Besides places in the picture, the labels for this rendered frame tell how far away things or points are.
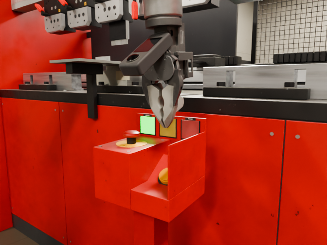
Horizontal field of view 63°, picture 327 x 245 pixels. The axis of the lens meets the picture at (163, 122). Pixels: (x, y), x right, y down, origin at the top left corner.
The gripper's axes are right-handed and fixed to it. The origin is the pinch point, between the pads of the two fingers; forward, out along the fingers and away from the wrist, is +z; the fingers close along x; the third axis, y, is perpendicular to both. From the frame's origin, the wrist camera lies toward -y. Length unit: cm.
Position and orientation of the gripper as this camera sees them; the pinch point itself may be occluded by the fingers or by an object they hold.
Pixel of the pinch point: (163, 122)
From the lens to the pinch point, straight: 54.5
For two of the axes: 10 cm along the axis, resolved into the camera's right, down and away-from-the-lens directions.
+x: -8.3, -0.8, 5.5
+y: 5.5, -2.2, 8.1
